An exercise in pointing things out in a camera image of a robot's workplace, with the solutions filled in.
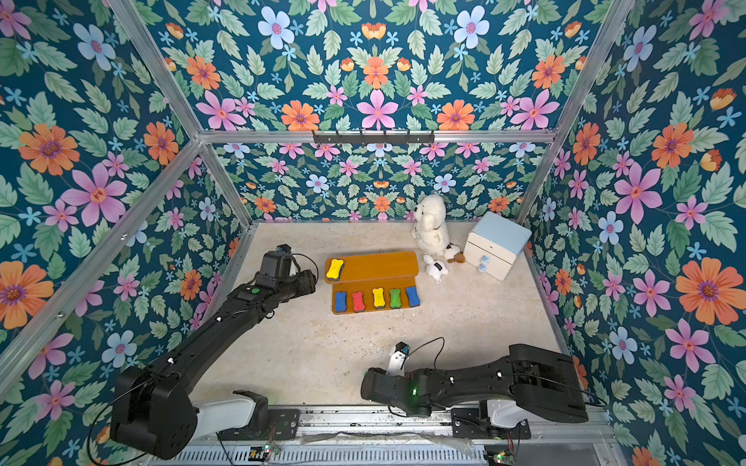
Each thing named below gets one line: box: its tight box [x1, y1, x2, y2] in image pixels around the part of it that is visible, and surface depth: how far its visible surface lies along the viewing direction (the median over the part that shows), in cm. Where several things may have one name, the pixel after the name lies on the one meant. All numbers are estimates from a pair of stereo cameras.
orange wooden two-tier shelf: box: [329, 251, 421, 315], surface depth 93 cm
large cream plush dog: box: [410, 194, 450, 258], surface depth 103 cm
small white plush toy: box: [423, 255, 449, 284], surface depth 103 cm
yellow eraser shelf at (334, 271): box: [326, 258, 345, 282], surface depth 88 cm
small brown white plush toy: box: [443, 242, 467, 265], surface depth 109 cm
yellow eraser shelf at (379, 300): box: [372, 287, 386, 310], surface depth 97 cm
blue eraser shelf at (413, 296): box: [406, 286, 421, 308], surface depth 97 cm
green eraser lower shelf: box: [389, 288, 402, 309], surface depth 97 cm
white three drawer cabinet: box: [463, 210, 533, 282], surface depth 98 cm
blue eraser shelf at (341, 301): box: [336, 291, 347, 313], surface depth 97 cm
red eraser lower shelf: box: [351, 290, 366, 312], surface depth 96 cm
